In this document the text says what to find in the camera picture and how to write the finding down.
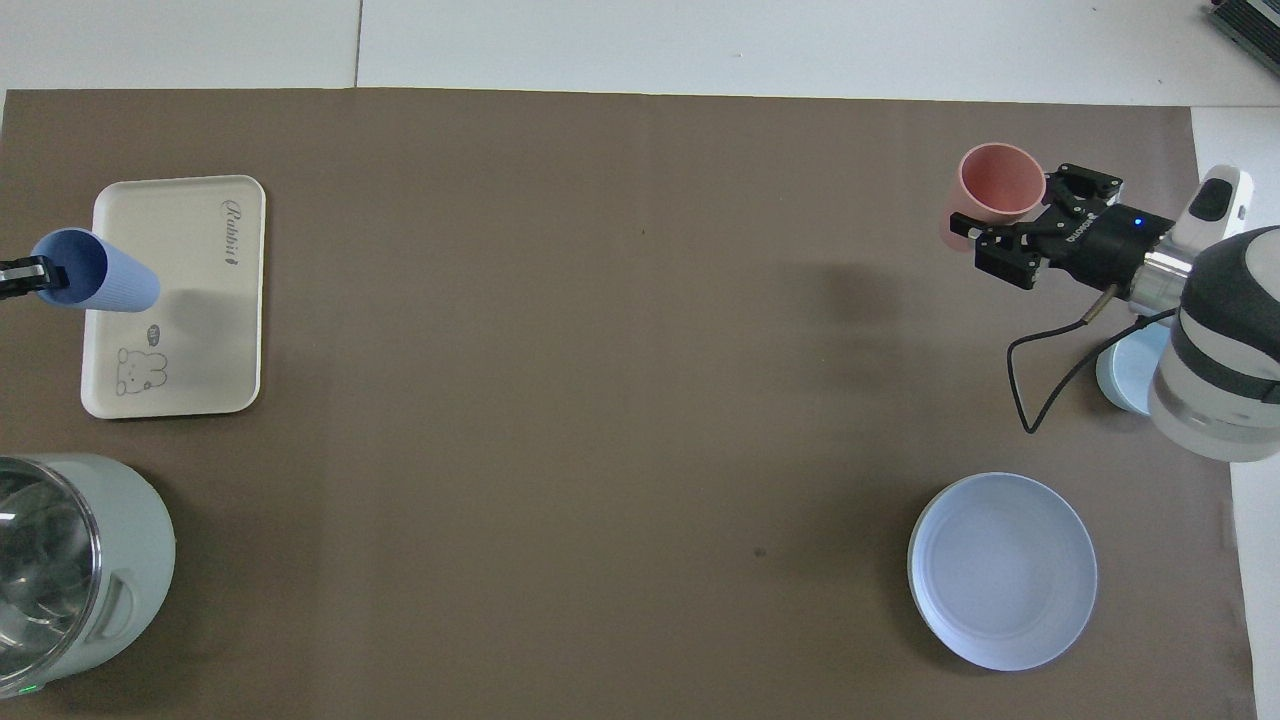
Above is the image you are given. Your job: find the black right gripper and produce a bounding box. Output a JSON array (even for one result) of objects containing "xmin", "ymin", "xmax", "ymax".
[{"xmin": 949, "ymin": 162, "xmax": 1177, "ymax": 298}]

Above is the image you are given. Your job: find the pink cup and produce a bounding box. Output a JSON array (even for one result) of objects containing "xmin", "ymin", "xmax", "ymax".
[{"xmin": 943, "ymin": 143, "xmax": 1048, "ymax": 253}]

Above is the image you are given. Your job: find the blue ribbed cup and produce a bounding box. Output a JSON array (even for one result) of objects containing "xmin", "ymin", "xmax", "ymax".
[{"xmin": 30, "ymin": 228, "xmax": 161, "ymax": 314}]

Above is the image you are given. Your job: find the cream rabbit print tray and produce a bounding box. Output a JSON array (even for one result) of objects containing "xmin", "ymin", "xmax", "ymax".
[{"xmin": 80, "ymin": 175, "xmax": 267, "ymax": 419}]

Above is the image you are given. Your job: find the light blue bowl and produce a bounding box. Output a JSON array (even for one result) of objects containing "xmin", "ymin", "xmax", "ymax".
[{"xmin": 1095, "ymin": 320, "xmax": 1174, "ymax": 417}]

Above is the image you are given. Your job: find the dark grey ribbed device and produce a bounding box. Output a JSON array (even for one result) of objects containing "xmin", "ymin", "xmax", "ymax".
[{"xmin": 1205, "ymin": 0, "xmax": 1280, "ymax": 76}]

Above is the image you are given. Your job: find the light blue plate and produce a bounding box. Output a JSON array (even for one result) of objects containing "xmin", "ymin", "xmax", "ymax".
[{"xmin": 907, "ymin": 472, "xmax": 1099, "ymax": 672}]

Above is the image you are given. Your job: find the brown paper table mat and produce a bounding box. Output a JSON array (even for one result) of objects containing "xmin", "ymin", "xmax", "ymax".
[{"xmin": 0, "ymin": 88, "xmax": 1259, "ymax": 720}]

